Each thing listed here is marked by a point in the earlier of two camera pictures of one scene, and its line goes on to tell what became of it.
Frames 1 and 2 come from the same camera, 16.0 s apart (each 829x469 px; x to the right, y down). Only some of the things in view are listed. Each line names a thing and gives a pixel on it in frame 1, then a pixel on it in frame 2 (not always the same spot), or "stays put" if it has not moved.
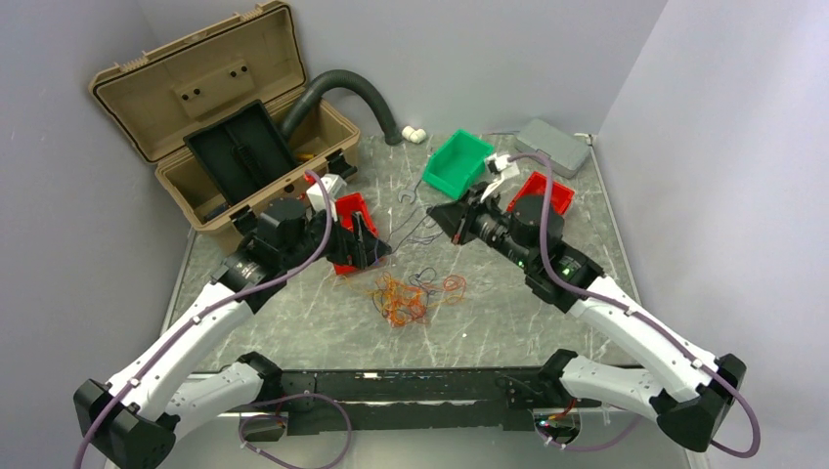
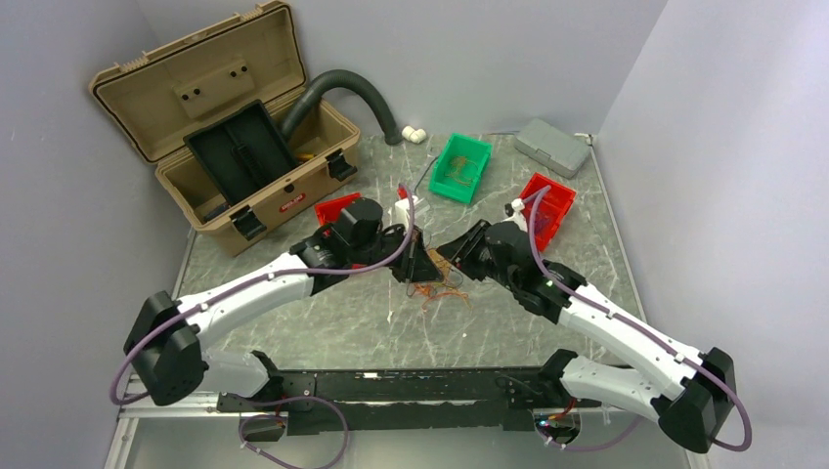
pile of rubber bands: x=406 y=303 -> x=431 y=290
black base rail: x=407 y=401 stays put
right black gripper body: x=481 y=217 -> x=472 y=257
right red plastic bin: x=536 y=184 stays put
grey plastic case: x=567 y=154 stays put
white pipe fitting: x=411 y=134 stays put
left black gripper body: x=344 y=250 -> x=404 y=270
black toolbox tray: x=243 y=151 stays put
